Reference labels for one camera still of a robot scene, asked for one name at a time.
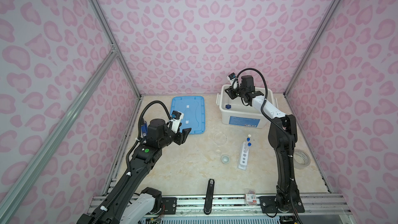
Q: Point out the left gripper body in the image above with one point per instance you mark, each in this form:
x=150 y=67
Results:
x=178 y=138

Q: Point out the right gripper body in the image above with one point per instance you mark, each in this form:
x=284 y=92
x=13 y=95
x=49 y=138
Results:
x=240 y=92

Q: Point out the clear glass petri dish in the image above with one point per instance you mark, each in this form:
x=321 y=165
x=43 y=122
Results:
x=220 y=138

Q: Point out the small clear watch glass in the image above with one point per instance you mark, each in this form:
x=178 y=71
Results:
x=217 y=152

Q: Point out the small white ceramic crucible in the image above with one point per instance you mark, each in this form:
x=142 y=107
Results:
x=225 y=159

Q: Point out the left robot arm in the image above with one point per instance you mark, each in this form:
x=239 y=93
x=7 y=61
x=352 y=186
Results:
x=160 y=134

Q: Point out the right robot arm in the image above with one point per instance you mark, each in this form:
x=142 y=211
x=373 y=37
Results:
x=282 y=137

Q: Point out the white plastic storage bin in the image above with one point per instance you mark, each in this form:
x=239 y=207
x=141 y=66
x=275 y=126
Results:
x=239 y=114

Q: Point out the blue plastic bin lid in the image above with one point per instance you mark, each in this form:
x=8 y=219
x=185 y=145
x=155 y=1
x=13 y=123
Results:
x=193 y=108

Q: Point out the white test tube rack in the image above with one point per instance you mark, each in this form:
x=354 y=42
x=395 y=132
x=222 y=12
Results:
x=243 y=157

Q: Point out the black stapler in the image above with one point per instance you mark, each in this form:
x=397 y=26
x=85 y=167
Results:
x=209 y=197

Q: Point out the staples box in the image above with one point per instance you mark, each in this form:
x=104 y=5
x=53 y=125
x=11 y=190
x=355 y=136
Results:
x=250 y=197

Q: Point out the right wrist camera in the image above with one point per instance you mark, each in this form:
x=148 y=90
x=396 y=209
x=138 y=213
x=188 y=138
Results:
x=233 y=80

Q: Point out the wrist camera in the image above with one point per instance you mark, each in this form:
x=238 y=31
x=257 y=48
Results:
x=176 y=120
x=233 y=80

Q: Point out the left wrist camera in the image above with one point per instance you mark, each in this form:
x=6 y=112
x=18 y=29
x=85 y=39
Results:
x=176 y=120

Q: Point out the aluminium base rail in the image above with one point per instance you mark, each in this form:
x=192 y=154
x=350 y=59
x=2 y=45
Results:
x=317 y=208

